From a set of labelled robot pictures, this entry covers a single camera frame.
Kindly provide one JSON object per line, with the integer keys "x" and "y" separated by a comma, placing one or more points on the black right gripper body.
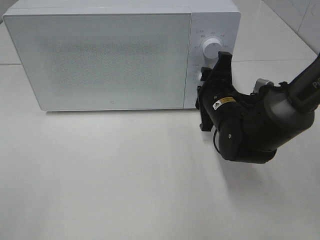
{"x": 217, "y": 104}

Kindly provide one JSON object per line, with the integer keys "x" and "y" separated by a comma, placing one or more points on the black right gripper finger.
{"x": 206, "y": 71}
{"x": 224, "y": 63}

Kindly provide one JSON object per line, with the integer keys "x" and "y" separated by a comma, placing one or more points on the white timer knob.
{"x": 200, "y": 78}

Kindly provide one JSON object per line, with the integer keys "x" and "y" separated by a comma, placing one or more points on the white microwave door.
{"x": 103, "y": 62}

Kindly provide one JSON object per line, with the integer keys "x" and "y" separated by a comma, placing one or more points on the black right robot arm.
{"x": 249, "y": 128}

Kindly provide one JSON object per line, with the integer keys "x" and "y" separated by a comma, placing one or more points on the upper white control knob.
{"x": 211, "y": 48}

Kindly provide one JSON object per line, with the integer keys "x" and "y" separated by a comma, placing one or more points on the white microwave oven body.
{"x": 208, "y": 18}

